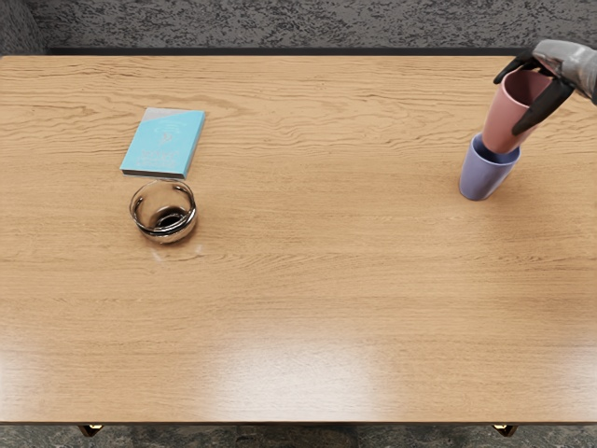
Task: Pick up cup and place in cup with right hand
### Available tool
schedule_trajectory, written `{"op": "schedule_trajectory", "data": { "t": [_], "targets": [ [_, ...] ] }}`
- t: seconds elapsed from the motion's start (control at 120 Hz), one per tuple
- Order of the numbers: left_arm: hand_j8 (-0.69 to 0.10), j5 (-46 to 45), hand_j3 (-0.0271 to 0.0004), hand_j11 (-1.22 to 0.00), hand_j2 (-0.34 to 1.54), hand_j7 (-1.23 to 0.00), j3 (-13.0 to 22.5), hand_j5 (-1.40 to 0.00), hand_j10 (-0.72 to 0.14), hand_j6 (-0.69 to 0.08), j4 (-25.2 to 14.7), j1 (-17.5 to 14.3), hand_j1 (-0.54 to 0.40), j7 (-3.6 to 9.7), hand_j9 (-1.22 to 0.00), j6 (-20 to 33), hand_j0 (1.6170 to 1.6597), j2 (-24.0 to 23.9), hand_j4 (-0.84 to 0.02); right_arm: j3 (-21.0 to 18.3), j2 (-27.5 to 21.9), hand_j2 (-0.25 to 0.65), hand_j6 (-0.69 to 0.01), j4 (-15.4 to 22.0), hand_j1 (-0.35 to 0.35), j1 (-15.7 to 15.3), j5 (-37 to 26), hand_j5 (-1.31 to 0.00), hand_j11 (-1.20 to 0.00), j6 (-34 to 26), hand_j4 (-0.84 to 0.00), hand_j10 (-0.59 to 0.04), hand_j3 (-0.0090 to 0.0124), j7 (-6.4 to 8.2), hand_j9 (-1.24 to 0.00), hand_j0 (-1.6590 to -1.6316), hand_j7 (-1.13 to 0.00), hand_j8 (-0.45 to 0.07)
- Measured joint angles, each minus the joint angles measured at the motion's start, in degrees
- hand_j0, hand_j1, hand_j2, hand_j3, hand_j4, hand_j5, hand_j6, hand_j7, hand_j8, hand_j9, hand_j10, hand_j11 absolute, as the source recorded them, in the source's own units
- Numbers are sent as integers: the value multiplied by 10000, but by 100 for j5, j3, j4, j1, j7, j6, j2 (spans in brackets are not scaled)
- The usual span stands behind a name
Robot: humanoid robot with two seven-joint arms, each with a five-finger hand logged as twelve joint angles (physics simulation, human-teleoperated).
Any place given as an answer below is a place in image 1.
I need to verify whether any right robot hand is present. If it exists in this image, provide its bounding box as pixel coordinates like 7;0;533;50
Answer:
493;38;597;137

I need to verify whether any pink cup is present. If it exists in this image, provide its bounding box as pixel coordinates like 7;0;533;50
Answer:
480;68;556;155

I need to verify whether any lavender cup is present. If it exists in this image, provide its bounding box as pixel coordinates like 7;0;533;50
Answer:
458;132;521;202

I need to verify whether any light blue book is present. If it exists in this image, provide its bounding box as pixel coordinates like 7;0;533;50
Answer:
119;106;206;180

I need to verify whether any shiny metal bowl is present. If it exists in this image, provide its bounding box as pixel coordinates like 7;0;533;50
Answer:
129;178;198;245

